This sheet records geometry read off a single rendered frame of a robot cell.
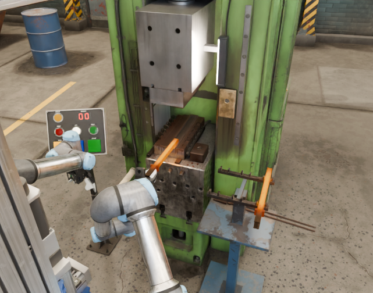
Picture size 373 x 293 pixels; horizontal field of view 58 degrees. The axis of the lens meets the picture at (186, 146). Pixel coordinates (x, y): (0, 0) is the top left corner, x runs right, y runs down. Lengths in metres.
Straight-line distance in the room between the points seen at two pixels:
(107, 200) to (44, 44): 5.29
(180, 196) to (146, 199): 0.92
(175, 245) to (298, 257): 0.94
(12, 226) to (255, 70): 1.39
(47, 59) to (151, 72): 4.70
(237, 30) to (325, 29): 6.10
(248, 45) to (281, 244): 1.66
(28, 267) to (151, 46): 1.23
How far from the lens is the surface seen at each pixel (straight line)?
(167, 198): 2.24
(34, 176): 1.33
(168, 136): 2.16
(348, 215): 3.30
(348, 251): 3.01
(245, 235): 1.93
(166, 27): 1.76
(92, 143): 2.11
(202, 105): 2.40
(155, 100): 1.93
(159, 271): 1.28
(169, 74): 1.83
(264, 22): 1.78
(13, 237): 0.88
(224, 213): 2.03
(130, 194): 1.27
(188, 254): 2.59
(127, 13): 2.00
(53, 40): 6.41
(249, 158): 2.12
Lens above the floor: 2.13
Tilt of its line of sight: 34 degrees down
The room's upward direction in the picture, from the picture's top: 1 degrees counter-clockwise
